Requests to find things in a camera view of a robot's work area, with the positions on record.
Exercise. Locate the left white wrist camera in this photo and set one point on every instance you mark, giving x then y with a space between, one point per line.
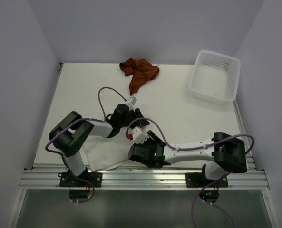
131 101

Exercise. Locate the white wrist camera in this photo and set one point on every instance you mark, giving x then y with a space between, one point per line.
131 101
138 136

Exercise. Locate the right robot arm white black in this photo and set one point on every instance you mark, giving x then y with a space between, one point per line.
223 153

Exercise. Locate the white plastic basket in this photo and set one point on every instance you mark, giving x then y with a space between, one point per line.
215 77

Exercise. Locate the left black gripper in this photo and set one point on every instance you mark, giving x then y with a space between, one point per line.
136 113

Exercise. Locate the aluminium mounting rail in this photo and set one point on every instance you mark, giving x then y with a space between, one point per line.
140 179

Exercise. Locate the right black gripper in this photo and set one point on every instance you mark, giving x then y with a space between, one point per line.
150 133

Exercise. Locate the brown towel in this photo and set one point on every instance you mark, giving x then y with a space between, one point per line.
141 70

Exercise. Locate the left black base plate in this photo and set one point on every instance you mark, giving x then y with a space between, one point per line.
67 180

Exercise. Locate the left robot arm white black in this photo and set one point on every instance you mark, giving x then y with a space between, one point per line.
67 138

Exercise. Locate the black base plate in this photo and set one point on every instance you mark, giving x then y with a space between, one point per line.
198 180
67 180

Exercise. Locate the white towel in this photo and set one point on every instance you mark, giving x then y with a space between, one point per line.
103 154

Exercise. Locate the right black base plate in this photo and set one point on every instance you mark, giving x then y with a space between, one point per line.
198 180

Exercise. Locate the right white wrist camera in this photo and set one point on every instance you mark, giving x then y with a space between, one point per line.
138 136

